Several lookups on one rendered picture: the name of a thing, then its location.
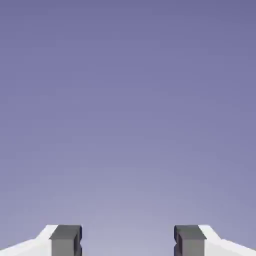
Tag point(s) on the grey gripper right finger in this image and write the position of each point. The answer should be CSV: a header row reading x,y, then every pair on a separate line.
x,y
191,240

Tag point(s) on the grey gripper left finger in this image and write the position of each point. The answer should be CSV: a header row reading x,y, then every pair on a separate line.
x,y
64,240

